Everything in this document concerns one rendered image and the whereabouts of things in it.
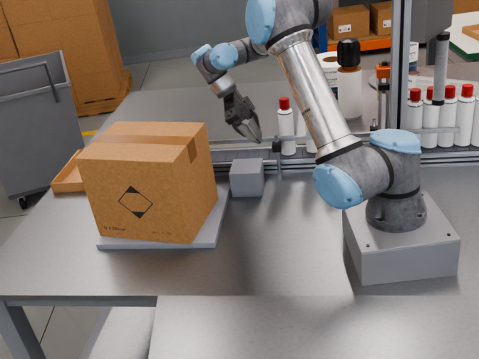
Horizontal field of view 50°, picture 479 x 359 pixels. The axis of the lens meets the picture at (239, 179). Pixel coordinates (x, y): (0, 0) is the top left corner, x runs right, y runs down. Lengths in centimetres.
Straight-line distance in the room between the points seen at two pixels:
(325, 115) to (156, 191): 51
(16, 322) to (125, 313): 67
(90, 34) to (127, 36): 151
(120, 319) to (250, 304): 105
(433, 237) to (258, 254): 46
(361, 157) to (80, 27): 377
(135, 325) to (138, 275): 77
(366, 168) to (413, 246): 23
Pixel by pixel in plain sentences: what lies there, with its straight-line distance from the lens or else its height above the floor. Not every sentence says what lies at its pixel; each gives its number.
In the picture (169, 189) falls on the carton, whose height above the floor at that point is 104.
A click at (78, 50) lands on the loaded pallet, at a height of 62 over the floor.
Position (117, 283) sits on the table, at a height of 83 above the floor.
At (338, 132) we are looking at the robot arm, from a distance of 117.
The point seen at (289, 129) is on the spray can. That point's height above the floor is 98.
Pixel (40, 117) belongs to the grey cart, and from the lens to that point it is 336.
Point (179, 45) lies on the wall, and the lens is 612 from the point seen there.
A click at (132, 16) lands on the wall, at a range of 611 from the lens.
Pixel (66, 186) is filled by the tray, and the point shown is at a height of 86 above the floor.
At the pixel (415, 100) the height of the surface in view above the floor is 105.
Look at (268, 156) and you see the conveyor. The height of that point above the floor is 88.
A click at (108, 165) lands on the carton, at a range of 143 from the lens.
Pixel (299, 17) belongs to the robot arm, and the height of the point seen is 144.
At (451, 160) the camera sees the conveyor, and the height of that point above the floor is 85.
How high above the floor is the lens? 173
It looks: 30 degrees down
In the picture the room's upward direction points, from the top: 8 degrees counter-clockwise
